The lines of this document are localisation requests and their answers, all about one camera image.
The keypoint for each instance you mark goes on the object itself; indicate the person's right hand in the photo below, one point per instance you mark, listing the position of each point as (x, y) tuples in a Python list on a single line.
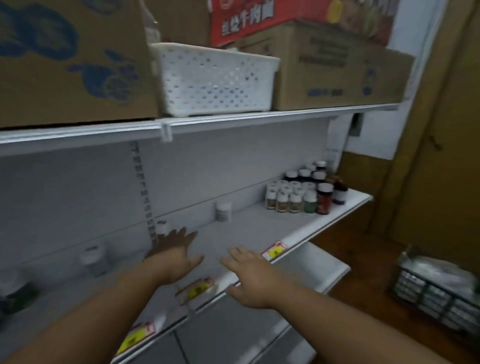
[(258, 281)]

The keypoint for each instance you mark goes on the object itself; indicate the person's left hand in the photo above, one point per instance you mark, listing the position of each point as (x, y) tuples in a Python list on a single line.
[(170, 260)]

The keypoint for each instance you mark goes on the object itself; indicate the person's left thumb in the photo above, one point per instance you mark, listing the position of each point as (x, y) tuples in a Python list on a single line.
[(196, 263)]

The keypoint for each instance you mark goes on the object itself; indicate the person's right thumb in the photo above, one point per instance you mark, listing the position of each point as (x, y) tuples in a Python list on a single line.
[(235, 291)]

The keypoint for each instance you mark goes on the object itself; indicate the person's left forearm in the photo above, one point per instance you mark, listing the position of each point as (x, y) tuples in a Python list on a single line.
[(90, 322)]

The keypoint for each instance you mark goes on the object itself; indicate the person's right forearm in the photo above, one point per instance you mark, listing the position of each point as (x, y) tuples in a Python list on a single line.
[(348, 333)]

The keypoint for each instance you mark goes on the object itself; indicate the red and yellow price tag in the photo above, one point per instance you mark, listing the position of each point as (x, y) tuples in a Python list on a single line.
[(135, 338), (275, 250), (195, 290)]

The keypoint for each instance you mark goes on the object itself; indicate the small white bottle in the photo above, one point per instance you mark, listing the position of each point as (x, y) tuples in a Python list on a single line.
[(93, 259), (224, 211), (162, 227)]

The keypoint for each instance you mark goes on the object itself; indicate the white metal shelving unit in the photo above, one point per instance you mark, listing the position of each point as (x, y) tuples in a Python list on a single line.
[(232, 161)]

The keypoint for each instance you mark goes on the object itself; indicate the cluster of white-capped bottles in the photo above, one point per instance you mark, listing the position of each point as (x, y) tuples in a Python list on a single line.
[(296, 191)]

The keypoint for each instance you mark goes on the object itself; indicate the red label bottle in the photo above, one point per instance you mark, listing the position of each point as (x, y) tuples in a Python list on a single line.
[(324, 199)]

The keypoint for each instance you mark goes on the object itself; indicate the clear plastic tag holder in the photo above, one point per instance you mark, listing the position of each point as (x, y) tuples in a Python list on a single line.
[(166, 131)]

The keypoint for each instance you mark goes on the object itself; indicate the dark brown bottle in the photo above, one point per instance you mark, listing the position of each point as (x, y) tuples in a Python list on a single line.
[(340, 193)]

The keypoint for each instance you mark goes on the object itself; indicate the dark green jar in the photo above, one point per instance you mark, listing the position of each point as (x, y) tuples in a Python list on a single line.
[(15, 294)]

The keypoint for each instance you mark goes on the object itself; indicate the white perforated plastic basket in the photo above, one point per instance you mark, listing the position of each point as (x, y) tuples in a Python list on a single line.
[(213, 78)]

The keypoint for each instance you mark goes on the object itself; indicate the pile of silver packets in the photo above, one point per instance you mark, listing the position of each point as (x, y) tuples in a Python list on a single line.
[(438, 279)]

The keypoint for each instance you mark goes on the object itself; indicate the large brown cardboard box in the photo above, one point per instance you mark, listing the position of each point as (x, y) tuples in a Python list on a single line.
[(330, 71)]

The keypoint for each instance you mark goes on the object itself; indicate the cardboard box with blue print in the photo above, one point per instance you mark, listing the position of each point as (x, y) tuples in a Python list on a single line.
[(67, 60)]

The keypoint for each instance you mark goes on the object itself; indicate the plain brown cardboard box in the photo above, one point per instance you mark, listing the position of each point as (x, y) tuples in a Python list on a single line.
[(180, 20)]

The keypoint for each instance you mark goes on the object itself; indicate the brown wooden door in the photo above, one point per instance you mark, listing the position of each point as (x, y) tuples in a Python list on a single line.
[(442, 150)]

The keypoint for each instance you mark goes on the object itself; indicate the red printed carton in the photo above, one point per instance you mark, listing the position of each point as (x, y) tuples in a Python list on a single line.
[(292, 15)]

